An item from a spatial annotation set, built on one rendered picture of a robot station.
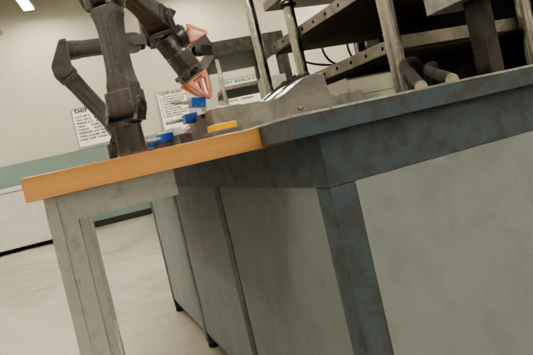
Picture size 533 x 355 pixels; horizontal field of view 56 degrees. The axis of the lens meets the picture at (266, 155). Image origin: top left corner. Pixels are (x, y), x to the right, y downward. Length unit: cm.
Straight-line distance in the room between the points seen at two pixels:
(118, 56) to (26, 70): 786
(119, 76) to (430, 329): 81
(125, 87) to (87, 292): 47
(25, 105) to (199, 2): 336
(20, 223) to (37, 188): 720
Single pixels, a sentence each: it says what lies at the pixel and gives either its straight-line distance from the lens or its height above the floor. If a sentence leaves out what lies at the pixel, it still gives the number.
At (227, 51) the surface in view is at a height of 192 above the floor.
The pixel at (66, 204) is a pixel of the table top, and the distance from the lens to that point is 88.
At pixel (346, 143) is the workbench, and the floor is 74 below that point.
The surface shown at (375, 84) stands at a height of 91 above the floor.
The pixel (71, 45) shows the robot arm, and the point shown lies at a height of 121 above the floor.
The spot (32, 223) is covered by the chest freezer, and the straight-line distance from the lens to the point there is 802.
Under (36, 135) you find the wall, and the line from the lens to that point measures 887.
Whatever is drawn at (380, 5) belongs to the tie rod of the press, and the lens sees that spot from 190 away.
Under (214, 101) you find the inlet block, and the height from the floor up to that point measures 91.
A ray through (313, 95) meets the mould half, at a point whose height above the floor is 87.
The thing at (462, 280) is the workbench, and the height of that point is 44.
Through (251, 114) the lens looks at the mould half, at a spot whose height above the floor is 85.
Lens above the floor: 77
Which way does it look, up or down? 2 degrees down
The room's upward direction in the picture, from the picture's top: 13 degrees counter-clockwise
